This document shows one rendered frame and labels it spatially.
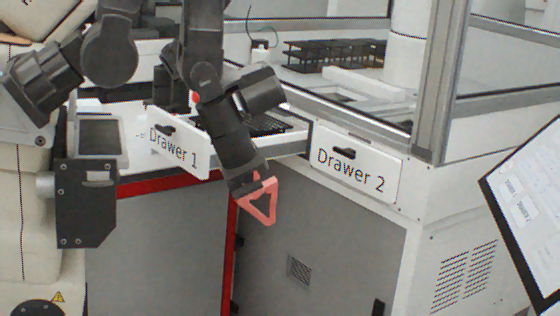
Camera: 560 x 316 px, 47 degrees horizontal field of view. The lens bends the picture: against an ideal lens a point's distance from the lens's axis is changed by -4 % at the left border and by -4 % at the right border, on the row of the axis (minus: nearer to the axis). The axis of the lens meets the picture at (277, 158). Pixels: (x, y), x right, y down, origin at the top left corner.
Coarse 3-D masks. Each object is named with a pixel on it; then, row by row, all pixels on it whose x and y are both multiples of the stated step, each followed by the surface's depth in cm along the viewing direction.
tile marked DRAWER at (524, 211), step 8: (528, 192) 117; (520, 200) 117; (528, 200) 115; (512, 208) 117; (520, 208) 115; (528, 208) 113; (536, 208) 111; (512, 216) 115; (520, 216) 113; (528, 216) 111; (536, 216) 109; (520, 224) 111
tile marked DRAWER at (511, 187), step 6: (516, 174) 126; (504, 180) 128; (510, 180) 126; (516, 180) 124; (498, 186) 128; (504, 186) 126; (510, 186) 124; (516, 186) 122; (522, 186) 120; (504, 192) 124; (510, 192) 122; (516, 192) 121; (522, 192) 119; (504, 198) 122; (510, 198) 121
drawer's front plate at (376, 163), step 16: (320, 128) 174; (320, 144) 175; (336, 144) 170; (352, 144) 166; (320, 160) 176; (352, 160) 166; (368, 160) 162; (384, 160) 158; (400, 160) 156; (336, 176) 172; (352, 176) 167; (368, 176) 163; (384, 176) 159; (368, 192) 164; (384, 192) 159
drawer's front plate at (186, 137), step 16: (160, 112) 173; (176, 128) 168; (192, 128) 163; (160, 144) 175; (176, 144) 169; (192, 144) 163; (208, 144) 159; (176, 160) 170; (192, 160) 164; (208, 160) 161; (208, 176) 162
